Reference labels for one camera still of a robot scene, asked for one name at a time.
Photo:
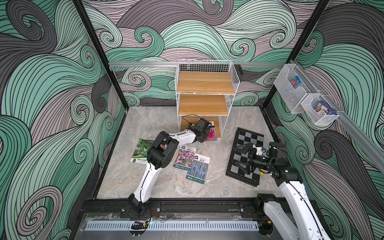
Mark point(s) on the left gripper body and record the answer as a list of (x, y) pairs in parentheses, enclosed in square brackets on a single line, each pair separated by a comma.
[(204, 135)]

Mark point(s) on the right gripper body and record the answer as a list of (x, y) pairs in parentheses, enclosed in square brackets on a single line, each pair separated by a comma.
[(257, 160)]

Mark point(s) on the magenta flower seed packet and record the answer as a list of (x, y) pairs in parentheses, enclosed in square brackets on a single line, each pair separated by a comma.
[(212, 136)]

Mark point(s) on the pink flower seed packet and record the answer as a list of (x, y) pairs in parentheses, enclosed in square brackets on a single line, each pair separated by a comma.
[(185, 158)]

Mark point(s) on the lavender seed packet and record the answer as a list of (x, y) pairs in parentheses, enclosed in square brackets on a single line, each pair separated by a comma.
[(199, 169)]

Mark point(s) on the green leaf seed packet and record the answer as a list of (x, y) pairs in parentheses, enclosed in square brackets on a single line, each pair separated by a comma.
[(141, 151)]

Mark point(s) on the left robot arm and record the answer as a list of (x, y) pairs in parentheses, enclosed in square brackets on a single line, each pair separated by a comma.
[(159, 156)]

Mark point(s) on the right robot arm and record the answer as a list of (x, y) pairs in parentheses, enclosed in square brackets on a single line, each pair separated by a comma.
[(305, 224)]

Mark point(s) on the black white chessboard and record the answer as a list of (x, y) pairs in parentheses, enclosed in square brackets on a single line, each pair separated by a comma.
[(242, 137)]

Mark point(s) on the blue card box in bin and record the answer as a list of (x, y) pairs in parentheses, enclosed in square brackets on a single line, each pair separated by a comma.
[(325, 107)]

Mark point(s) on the blue red item in bin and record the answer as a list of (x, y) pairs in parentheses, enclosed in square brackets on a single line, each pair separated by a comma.
[(296, 82)]

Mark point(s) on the white wire shelf rack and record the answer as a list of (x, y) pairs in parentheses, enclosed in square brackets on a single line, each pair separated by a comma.
[(205, 89)]

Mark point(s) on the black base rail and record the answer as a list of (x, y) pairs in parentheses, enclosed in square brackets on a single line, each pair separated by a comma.
[(166, 208)]

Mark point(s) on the lower clear wall bin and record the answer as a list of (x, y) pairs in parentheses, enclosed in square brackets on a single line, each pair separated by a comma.
[(321, 118)]

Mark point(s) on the clear wall bin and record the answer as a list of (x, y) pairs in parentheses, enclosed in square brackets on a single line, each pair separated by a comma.
[(292, 97), (321, 118)]

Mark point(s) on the black wall bin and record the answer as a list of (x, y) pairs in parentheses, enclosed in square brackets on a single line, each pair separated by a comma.
[(239, 71)]

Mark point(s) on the upper clear wall bin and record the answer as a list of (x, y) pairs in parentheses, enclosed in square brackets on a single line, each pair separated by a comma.
[(292, 97)]

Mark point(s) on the grey slotted cable duct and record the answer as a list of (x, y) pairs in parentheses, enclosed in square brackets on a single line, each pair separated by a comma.
[(246, 226)]

